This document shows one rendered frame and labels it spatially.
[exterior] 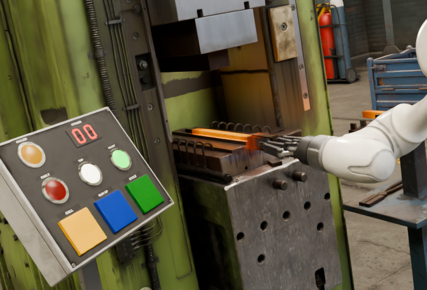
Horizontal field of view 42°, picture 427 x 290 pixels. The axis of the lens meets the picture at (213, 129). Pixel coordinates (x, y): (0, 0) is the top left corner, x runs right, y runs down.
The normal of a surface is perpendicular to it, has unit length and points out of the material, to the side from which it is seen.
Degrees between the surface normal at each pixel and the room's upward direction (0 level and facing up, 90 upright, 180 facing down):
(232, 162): 90
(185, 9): 90
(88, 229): 60
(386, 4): 90
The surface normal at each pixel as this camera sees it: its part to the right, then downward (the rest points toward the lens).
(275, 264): 0.57, 0.07
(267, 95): -0.80, 0.25
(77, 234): 0.66, -0.52
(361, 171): -0.62, 0.43
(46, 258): -0.49, 0.25
